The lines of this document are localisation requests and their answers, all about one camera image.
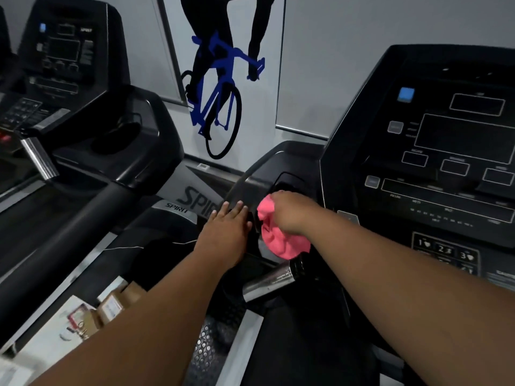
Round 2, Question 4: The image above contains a black treadmill with silver handle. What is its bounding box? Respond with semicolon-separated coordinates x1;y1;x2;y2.
0;0;226;350

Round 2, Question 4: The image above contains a pink cleaning cloth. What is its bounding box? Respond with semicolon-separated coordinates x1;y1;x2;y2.
257;194;311;260

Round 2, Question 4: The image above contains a brown cardboard box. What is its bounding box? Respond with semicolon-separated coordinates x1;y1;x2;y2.
92;281;147;328

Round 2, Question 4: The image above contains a person's right hand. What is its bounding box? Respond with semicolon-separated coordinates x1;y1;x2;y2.
267;190;328;236

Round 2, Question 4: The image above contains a person's left forearm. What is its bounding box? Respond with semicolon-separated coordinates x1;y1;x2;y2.
30;247;238;386

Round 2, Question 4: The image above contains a blue cyclist wall poster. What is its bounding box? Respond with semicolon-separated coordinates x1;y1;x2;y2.
156;0;287;172

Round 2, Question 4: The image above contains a black treadmill with console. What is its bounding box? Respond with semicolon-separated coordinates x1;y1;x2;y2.
133;44;515;386

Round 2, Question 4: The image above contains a white printed box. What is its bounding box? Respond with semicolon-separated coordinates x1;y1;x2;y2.
0;294;99;386

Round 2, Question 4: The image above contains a person's left hand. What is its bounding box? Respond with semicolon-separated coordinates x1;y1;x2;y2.
193;201;253;270

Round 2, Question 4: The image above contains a person's right forearm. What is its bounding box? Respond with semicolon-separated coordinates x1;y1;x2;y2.
300;208;515;386

